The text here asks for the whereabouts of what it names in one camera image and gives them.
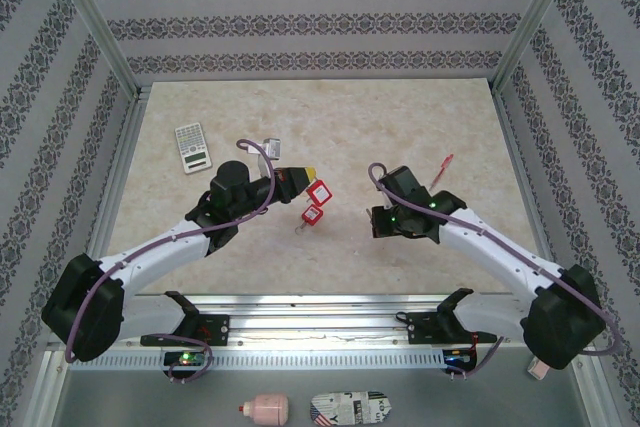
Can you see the red labelled safety padlock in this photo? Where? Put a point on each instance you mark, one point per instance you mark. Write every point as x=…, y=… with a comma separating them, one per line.
x=319, y=193

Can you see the small red padlock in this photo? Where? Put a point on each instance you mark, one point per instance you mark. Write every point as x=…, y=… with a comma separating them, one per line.
x=312, y=215

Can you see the perforated metal strip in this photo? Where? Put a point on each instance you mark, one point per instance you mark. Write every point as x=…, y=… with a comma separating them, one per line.
x=300, y=360

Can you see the pink bottle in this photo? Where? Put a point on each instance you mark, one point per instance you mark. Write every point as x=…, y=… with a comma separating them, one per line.
x=267, y=408

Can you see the white scientific calculator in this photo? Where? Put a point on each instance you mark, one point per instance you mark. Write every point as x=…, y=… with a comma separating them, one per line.
x=192, y=147

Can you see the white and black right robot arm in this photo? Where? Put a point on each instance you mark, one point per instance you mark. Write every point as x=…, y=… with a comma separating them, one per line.
x=495, y=252

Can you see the aluminium mounting rail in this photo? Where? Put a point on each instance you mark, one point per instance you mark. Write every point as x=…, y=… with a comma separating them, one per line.
x=320, y=319

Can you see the red pen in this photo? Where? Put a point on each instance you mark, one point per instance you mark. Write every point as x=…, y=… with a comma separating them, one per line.
x=444, y=166

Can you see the newspaper print pencil case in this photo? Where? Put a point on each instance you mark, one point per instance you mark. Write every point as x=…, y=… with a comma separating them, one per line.
x=350, y=409

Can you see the aluminium frame post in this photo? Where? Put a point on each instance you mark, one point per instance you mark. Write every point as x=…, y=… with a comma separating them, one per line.
x=537, y=17
x=95, y=22

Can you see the small circuit board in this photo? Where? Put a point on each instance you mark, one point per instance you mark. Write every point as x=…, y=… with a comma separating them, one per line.
x=185, y=358
x=459, y=356

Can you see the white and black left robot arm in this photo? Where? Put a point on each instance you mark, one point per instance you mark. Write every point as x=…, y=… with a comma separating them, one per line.
x=160, y=252

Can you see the small pink case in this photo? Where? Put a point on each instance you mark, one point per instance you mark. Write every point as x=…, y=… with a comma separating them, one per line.
x=539, y=369

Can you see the aluminium frame rail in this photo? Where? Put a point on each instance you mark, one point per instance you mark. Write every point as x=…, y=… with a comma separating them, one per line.
x=520, y=167
x=120, y=167

